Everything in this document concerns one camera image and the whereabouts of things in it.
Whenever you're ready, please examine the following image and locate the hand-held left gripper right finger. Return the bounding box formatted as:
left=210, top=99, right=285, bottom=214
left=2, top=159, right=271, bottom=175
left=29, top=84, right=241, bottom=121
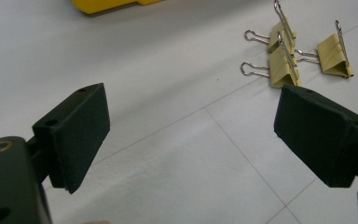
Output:
left=273, top=84, right=358, bottom=189

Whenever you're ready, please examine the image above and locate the yellow binder clip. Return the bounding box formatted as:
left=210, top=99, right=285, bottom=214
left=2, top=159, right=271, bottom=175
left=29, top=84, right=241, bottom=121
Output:
left=294, top=20, right=355, bottom=79
left=240, top=31, right=303, bottom=89
left=243, top=0, right=297, bottom=54

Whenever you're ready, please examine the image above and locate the yellow compartment storage box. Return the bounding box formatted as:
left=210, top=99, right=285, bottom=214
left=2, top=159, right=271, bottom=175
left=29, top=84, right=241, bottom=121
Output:
left=71, top=0, right=164, bottom=15

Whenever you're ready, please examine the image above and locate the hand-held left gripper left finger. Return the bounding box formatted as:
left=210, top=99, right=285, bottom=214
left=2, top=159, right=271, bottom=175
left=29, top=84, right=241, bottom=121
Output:
left=27, top=82, right=111, bottom=194

